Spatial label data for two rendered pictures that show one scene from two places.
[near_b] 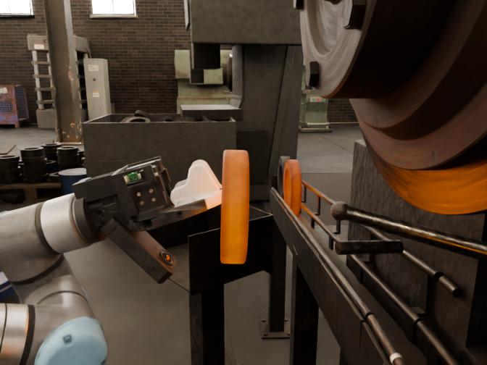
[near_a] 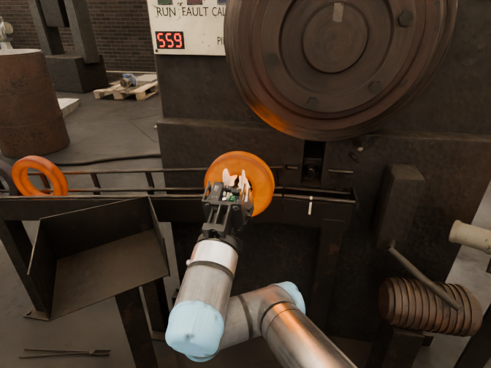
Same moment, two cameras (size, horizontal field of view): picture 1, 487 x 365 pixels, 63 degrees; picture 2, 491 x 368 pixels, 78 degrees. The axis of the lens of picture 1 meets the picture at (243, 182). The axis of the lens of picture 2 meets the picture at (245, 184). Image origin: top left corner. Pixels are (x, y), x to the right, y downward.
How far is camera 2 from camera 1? 0.72 m
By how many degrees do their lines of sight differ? 73
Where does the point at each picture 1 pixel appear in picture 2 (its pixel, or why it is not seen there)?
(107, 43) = not seen: outside the picture
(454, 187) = (350, 130)
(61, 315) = (278, 293)
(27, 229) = (228, 282)
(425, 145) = (346, 120)
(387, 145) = (314, 123)
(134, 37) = not seen: outside the picture
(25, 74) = not seen: outside the picture
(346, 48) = (359, 97)
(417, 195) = (326, 137)
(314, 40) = (300, 86)
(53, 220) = (232, 261)
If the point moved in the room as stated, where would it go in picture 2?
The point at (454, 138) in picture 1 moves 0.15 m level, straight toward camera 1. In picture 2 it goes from (364, 117) to (438, 131)
